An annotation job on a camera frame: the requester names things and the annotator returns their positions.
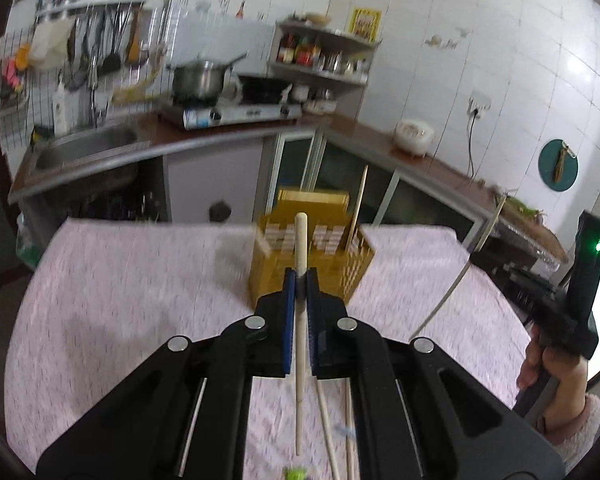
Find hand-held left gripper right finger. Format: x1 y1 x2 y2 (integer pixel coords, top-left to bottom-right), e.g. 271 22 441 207
304 269 566 480

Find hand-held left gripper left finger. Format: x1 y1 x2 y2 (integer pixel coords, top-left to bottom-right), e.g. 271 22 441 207
35 267 298 480

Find yellow slotted utensil holder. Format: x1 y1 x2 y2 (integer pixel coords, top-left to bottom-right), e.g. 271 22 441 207
247 187 377 311

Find person's right forearm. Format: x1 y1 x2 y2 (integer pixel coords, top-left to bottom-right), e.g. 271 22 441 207
535 392 600 461

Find row of hanging kitchen utensils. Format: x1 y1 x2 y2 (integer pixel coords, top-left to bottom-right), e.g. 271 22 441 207
65 5 153 91

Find person's right hand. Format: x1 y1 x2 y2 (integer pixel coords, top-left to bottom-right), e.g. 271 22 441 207
516 327 588 423

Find side table with plastic cover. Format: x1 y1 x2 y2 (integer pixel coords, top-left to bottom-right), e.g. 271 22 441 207
472 195 571 311

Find green peppers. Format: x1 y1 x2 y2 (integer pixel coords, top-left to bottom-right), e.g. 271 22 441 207
505 195 546 218

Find teal round board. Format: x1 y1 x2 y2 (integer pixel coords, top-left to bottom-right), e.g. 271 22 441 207
537 139 579 192

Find small hanging brush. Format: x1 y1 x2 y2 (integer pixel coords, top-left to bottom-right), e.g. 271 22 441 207
555 142 576 181

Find pink floral tablecloth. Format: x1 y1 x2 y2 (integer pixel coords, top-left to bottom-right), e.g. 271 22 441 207
4 217 536 480

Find kitchen counter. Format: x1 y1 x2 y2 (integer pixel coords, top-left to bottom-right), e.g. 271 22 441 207
7 110 511 206

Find white rice cooker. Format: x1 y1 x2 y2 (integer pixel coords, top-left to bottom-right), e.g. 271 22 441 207
392 119 437 153

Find gas stove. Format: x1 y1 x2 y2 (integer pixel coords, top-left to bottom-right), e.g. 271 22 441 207
160 100 303 131

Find black wok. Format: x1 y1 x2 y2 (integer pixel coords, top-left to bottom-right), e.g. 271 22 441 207
236 75 293 103

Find grey corner shelf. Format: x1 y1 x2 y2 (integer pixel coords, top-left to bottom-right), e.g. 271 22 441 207
267 20 381 111

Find stainless steel pot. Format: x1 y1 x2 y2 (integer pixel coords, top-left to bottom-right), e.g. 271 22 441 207
167 60 231 101

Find metal kettles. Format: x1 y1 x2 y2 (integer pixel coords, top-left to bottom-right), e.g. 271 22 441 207
325 52 368 76

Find green plastic bag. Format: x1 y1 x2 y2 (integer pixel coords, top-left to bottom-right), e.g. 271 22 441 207
17 215 43 271

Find stainless steel sink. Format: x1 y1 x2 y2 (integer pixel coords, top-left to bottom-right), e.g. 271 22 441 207
32 125 141 173

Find row of sauce bottles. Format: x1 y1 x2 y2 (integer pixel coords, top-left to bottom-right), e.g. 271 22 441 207
277 34 323 66

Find yellow cloth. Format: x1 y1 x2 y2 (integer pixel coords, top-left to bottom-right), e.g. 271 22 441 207
110 67 161 106

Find metal faucet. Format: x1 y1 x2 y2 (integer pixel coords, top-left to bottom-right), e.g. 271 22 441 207
87 55 108 128

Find white soap bottle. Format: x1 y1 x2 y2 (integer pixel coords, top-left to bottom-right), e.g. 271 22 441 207
51 80 71 136

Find white plastic bag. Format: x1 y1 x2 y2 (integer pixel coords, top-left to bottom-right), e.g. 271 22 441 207
30 17 76 68

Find black power cable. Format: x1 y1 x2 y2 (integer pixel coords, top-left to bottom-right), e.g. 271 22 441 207
466 112 481 176

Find black ladle handle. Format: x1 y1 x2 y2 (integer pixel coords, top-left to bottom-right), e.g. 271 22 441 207
220 52 249 74

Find yellow wall poster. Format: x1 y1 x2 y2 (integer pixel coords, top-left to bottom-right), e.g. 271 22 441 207
347 7 382 41

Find grey wall pipe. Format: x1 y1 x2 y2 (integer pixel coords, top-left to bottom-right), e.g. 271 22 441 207
160 0 185 66

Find metal wall rack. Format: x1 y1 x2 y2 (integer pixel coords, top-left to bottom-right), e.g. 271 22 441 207
35 0 151 18

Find wire wall basket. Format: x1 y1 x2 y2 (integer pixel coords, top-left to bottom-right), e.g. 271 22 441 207
0 30 36 111

